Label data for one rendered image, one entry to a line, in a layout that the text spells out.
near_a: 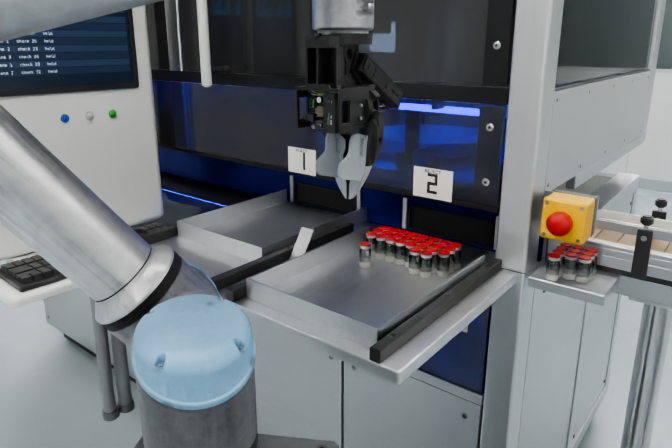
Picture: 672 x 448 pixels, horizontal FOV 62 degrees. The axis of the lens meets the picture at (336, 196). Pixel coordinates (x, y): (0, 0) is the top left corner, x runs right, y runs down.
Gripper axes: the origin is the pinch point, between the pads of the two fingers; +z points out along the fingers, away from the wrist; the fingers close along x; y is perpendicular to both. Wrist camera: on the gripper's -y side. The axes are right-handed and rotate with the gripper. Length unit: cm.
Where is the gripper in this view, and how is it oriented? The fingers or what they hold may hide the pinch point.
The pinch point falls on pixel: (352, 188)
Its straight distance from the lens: 74.9
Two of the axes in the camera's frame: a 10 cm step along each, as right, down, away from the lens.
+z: 0.0, 9.6, 2.7
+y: -6.2, 2.1, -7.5
